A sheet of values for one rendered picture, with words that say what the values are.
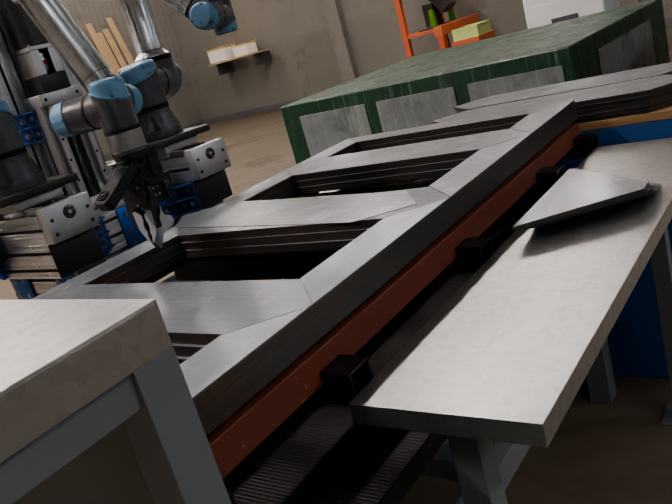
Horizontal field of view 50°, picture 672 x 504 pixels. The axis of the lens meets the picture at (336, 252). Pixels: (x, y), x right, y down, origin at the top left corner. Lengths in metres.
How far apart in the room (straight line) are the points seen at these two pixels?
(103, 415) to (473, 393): 0.50
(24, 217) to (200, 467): 1.40
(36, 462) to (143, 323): 0.12
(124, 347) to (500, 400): 0.48
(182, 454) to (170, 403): 0.04
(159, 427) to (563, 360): 0.54
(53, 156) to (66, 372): 1.70
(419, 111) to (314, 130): 0.82
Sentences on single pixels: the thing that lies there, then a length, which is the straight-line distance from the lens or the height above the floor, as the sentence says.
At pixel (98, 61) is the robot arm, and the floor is 1.28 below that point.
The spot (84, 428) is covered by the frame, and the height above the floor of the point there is 0.99.
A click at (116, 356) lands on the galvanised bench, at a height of 1.03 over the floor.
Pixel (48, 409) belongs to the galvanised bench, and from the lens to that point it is 0.51.
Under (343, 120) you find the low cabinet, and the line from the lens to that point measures 4.63.
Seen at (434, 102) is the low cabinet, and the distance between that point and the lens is 4.25.
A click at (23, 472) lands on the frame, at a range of 0.52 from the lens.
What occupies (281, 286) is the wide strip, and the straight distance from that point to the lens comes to 1.08.
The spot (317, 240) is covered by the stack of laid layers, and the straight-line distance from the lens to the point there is 1.39.
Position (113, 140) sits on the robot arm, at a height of 1.11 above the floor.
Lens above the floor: 1.20
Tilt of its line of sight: 17 degrees down
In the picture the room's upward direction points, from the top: 16 degrees counter-clockwise
